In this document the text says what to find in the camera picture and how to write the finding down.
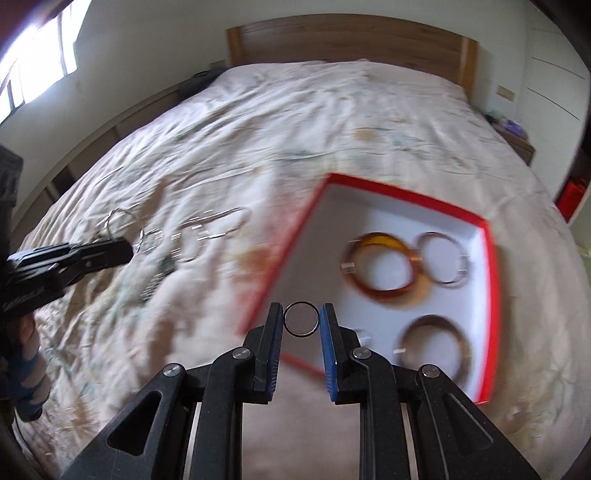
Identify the thin silver bangle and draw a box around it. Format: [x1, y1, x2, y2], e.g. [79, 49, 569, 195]
[416, 232, 470, 288]

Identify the wooden headboard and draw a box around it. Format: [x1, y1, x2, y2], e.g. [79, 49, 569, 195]
[226, 14, 479, 99]

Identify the floral cream bedspread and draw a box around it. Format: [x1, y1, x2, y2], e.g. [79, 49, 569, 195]
[21, 61, 590, 479]

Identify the left gloved hand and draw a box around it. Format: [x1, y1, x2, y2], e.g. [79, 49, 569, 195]
[8, 314, 51, 422]

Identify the red bag in wardrobe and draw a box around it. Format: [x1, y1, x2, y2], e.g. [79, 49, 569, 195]
[557, 179, 588, 222]

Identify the small dark ring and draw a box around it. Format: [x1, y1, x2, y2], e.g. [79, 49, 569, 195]
[281, 300, 321, 338]

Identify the red jewelry box white interior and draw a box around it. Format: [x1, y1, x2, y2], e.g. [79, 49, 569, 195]
[242, 173, 500, 404]

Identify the white open wardrobe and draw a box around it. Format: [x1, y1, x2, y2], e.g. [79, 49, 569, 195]
[517, 1, 590, 205]

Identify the dark brown bangle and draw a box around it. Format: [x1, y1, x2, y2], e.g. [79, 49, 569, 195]
[394, 314, 472, 384]

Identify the amber tortoiseshell bangle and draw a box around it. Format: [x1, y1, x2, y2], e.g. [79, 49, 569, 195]
[339, 232, 423, 303]

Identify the bright window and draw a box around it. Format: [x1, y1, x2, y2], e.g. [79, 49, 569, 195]
[1, 0, 91, 120]

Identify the wooden nightstand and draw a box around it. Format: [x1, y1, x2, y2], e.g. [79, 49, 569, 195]
[484, 113, 536, 166]

